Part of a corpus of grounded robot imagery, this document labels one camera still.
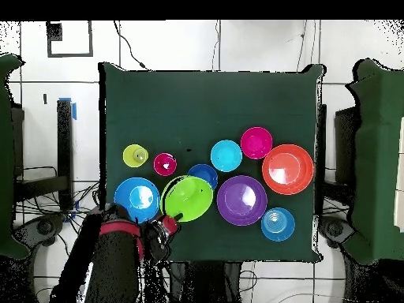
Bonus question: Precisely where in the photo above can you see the white sheet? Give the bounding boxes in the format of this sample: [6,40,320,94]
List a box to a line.
[393,116,404,234]

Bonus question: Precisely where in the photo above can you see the small cyan bowl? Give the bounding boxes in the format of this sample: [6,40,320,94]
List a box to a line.
[210,139,244,174]

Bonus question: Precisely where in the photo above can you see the large blue bowl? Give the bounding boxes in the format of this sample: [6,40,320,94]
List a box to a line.
[113,176,162,224]

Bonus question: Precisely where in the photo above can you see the green-covered side table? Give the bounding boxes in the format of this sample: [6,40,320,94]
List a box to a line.
[342,58,404,266]
[0,53,31,260]

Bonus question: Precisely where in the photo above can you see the black square floor frame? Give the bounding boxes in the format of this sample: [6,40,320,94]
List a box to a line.
[46,20,95,58]

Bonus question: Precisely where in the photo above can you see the small dark blue bowl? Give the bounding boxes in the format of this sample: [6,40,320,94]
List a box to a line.
[186,163,219,191]

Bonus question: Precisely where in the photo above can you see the thin black floor cable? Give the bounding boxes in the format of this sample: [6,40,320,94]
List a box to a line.
[210,20,222,71]
[295,20,309,73]

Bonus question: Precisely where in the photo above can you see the pink cup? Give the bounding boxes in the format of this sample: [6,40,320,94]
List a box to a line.
[153,151,178,177]

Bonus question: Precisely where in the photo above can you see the purple bowl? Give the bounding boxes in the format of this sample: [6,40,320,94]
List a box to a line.
[216,174,269,227]

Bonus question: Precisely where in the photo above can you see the pink bowl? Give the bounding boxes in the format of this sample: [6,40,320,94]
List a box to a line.
[240,126,275,160]

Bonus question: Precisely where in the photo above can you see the translucent blue bowl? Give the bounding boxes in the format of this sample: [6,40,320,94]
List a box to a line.
[260,207,297,243]

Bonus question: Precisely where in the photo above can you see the black floor cable with plug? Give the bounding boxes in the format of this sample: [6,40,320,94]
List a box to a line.
[112,20,150,71]

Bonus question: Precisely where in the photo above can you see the blue tape strip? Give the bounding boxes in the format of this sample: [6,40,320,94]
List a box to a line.
[58,96,78,122]

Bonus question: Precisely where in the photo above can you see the tangle of floor cables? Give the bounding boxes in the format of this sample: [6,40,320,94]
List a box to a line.
[13,181,102,256]

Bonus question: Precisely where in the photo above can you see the orange bowl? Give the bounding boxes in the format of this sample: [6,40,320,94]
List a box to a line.
[261,144,316,196]

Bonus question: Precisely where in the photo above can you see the grey round floor base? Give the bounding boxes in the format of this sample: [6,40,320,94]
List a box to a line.
[13,214,67,250]
[318,215,356,249]

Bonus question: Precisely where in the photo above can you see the yellow cup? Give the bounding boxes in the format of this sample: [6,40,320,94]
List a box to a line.
[122,144,150,169]

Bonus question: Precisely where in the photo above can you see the black metal frame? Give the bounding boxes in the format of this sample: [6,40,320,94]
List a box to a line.
[12,99,75,211]
[314,103,328,217]

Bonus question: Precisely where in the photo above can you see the dark green table cloth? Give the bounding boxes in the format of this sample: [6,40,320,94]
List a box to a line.
[99,62,326,264]

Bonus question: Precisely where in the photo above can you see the green bowl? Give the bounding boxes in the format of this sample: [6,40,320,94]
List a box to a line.
[159,174,215,223]

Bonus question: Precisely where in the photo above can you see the black equipment box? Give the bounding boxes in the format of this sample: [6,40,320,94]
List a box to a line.
[334,106,361,187]
[10,105,25,178]

